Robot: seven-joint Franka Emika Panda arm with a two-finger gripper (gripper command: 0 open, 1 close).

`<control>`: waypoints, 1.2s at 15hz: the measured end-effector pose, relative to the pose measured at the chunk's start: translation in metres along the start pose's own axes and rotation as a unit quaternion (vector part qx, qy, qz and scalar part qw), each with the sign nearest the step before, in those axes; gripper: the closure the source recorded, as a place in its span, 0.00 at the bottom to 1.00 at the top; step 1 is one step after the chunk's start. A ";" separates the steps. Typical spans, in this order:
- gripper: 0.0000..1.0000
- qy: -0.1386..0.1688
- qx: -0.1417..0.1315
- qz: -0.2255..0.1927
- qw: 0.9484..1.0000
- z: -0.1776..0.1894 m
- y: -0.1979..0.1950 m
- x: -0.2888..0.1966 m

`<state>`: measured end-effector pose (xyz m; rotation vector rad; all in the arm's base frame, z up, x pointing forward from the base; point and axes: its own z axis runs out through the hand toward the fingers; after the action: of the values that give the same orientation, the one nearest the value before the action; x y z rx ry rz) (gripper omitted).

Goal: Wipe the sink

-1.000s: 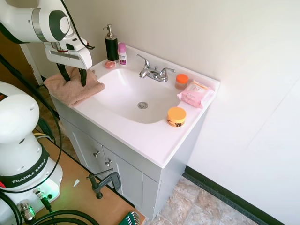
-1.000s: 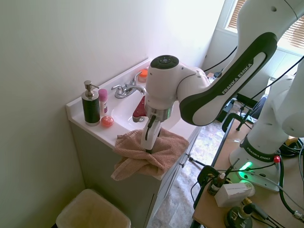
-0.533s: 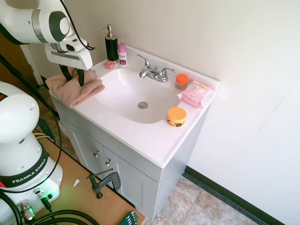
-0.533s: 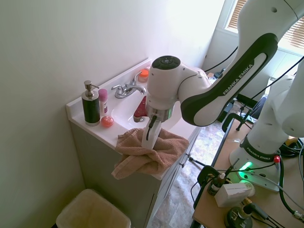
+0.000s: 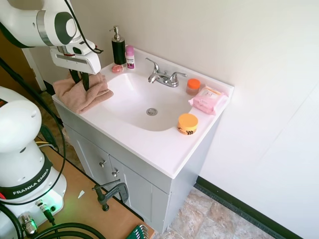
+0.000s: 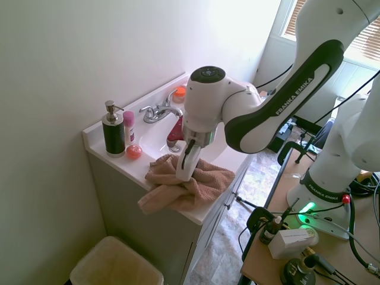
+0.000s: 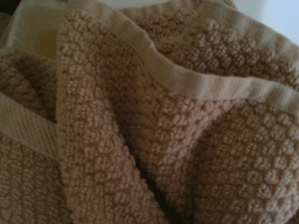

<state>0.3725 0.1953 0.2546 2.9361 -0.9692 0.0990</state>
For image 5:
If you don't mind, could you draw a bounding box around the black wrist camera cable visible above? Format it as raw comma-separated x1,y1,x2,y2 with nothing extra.
64,0,104,53

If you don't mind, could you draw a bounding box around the brown wooden door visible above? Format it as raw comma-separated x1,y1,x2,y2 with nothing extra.
0,29,43,100

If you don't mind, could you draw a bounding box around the metal cable connector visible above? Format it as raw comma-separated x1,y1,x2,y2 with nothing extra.
18,211,38,237

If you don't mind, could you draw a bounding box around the white vanity sink top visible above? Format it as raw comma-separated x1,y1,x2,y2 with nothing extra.
51,47,234,179

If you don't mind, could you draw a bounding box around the tan knitted towel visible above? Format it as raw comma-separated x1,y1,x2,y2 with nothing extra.
52,73,115,115

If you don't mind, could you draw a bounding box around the chrome two-handle faucet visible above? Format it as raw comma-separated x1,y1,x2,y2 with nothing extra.
145,57,187,88

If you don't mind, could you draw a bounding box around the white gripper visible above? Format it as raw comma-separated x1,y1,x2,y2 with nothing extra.
49,47,102,92

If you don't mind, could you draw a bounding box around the orange cream tub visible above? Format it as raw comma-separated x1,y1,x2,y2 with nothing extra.
177,113,199,136

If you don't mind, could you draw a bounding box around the black soap pump dispenser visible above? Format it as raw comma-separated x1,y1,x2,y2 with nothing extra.
109,25,127,66

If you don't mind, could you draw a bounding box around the green hex key set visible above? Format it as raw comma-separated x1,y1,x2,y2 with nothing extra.
128,224,150,239

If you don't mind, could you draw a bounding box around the black baseboard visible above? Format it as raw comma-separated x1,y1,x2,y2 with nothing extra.
195,175,304,239

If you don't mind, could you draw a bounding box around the pink wet wipes pack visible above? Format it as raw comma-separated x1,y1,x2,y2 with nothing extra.
188,84,229,116

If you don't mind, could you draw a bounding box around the clear jar orange lid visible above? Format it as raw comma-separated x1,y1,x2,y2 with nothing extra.
186,78,201,96

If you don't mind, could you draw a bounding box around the grey vanity cabinet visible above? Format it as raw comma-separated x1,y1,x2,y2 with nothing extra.
53,102,222,235

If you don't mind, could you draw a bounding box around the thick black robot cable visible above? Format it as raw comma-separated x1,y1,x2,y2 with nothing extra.
0,57,67,200

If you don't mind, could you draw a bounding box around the pink deodorant stick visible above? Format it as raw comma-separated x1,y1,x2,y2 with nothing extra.
125,45,136,70

